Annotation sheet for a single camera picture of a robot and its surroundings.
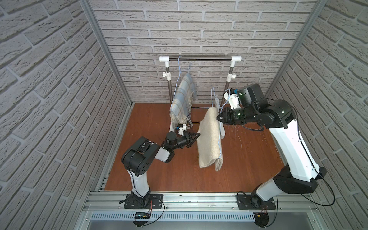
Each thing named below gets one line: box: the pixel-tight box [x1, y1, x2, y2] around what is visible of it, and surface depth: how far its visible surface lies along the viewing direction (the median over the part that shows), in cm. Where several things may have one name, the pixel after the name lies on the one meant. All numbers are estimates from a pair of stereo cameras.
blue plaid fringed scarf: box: [169, 72, 197, 128], surface depth 91 cm
